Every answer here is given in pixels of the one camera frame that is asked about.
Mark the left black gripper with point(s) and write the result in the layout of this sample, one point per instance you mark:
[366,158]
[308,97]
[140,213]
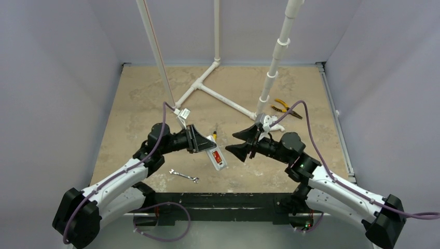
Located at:
[195,142]

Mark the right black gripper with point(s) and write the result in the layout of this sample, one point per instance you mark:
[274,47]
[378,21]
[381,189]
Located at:
[256,144]

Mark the red battery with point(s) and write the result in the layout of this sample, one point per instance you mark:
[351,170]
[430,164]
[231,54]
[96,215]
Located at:
[217,157]

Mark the white remote control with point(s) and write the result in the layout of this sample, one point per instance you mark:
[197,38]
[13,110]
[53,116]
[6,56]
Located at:
[218,167]

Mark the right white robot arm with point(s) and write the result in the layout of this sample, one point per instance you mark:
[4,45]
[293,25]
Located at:
[379,217]

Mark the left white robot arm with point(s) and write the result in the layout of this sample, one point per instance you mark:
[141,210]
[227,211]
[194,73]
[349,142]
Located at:
[82,213]

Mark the white plastic faucet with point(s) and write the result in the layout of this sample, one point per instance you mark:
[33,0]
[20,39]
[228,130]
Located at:
[274,125]

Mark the silver open-end wrench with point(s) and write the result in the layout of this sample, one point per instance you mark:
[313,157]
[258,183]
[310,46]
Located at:
[193,179]

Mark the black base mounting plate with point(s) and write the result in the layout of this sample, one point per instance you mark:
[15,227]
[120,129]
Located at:
[275,208]

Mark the yellow handled screwdriver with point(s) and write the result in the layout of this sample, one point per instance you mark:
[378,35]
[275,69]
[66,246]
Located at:
[215,132]

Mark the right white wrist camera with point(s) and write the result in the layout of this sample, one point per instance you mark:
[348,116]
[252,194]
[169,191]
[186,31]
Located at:
[262,123]

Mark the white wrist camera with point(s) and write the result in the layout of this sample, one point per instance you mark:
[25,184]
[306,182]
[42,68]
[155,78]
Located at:
[181,116]
[262,123]

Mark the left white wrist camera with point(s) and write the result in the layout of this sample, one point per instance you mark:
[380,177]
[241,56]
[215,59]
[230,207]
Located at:
[181,116]

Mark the yellow handled pliers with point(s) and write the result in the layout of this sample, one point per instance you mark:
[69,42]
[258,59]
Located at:
[285,108]

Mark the aluminium rail frame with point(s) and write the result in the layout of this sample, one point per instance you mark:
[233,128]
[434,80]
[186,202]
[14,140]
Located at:
[138,105]

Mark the white PVC pipe frame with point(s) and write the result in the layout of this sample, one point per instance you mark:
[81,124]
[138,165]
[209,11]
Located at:
[291,11]

